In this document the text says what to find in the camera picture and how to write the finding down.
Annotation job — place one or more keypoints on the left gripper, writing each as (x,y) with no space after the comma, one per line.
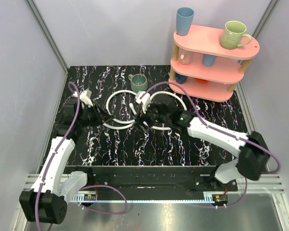
(95,112)

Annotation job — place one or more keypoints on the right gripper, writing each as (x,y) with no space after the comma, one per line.
(149,107)

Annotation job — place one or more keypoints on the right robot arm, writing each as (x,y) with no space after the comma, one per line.
(248,149)

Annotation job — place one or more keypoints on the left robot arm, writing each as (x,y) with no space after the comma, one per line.
(48,197)

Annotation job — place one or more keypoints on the marble pattern mat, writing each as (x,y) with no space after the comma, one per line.
(114,146)

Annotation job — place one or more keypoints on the teal ceramic mug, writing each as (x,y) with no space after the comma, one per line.
(138,82)

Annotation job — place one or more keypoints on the dark blue cup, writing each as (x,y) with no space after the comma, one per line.
(180,79)

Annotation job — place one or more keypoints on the orange bowl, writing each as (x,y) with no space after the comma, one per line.
(201,80)

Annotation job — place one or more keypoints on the clear pink cup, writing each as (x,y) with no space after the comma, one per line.
(185,57)

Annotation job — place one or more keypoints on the pink three-tier shelf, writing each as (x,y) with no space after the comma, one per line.
(211,71)

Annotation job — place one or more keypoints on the light blue cup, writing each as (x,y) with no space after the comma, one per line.
(208,60)

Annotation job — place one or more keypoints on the blue tall cup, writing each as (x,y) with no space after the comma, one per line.
(184,18)

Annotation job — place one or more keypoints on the green mug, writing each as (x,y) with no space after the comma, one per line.
(233,33)

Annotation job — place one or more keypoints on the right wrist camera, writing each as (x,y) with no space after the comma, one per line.
(142,98)

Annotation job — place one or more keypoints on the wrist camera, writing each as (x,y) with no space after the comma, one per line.
(142,98)
(85,97)

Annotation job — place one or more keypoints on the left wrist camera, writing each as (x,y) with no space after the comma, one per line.
(85,97)

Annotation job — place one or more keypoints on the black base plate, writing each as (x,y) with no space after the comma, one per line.
(148,184)

